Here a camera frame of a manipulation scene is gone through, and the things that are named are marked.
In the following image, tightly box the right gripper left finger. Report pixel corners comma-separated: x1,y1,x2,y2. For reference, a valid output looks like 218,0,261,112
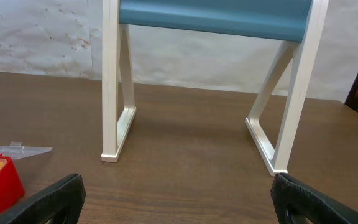
0,173,86,224

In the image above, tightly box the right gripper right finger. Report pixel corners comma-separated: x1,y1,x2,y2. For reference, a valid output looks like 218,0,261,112
270,172,358,224

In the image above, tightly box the red and yellow tip box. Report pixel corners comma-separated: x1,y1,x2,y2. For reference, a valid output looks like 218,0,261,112
0,141,53,222

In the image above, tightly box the white and blue stand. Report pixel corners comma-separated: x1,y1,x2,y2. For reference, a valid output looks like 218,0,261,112
100,0,329,177

